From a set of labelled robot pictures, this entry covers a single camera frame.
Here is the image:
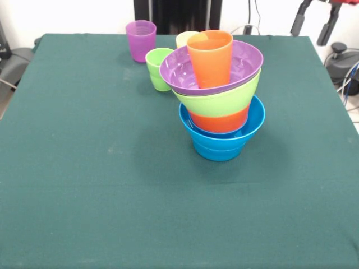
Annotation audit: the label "small light blue bowl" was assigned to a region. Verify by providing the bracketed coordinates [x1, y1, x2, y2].
[192, 137, 244, 162]

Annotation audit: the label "dark green tablecloth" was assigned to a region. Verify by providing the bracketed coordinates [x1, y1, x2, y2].
[0, 33, 359, 269]

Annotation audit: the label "large purple bowl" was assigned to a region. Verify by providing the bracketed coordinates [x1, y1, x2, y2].
[159, 40, 264, 97]

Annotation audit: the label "orange bowl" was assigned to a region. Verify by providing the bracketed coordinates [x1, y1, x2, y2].
[188, 102, 251, 133]

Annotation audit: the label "black floor stand base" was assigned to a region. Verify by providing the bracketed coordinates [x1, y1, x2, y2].
[0, 22, 36, 85]
[324, 41, 359, 85]

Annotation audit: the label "large light blue bowl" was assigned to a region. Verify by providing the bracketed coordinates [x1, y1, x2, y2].
[178, 95, 266, 148]

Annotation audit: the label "green cup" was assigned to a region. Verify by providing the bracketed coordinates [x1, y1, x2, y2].
[145, 47, 175, 92]

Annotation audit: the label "yellow cup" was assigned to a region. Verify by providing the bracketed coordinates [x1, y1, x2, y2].
[176, 31, 200, 49]

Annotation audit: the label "purple cup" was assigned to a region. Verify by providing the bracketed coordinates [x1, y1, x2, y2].
[125, 20, 157, 63]

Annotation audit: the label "large green bowl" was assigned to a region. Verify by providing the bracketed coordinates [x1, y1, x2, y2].
[171, 68, 262, 117]

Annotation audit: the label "orange cup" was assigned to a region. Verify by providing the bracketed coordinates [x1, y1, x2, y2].
[186, 30, 234, 89]

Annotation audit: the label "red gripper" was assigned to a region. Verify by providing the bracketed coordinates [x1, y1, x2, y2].
[290, 0, 359, 47]

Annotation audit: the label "black pedestal column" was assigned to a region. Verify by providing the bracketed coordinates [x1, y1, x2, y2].
[134, 0, 222, 35]

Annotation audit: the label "tangle of floor cables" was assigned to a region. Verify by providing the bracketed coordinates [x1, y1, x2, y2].
[336, 63, 359, 124]

